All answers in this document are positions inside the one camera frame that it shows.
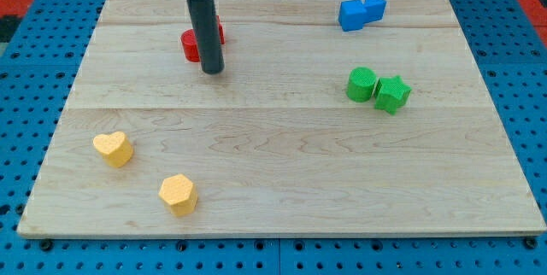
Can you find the yellow hexagon block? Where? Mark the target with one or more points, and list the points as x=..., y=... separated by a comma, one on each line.
x=179, y=195

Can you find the blue cube block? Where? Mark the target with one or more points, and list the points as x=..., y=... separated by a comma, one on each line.
x=352, y=15

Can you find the green star block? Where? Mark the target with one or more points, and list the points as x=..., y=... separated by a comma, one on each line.
x=391, y=94

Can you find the yellow heart block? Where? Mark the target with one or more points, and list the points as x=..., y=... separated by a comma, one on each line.
x=115, y=148

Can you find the wooden board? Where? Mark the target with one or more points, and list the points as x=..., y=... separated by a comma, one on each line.
x=273, y=145

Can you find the red cylinder block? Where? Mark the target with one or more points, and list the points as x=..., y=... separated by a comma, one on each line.
x=189, y=46

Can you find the blue triangular block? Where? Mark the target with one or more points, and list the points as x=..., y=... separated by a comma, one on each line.
x=375, y=10

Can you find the green cylinder block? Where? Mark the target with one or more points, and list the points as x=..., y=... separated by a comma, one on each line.
x=361, y=83

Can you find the red block behind rod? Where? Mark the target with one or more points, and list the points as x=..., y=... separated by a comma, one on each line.
x=220, y=30

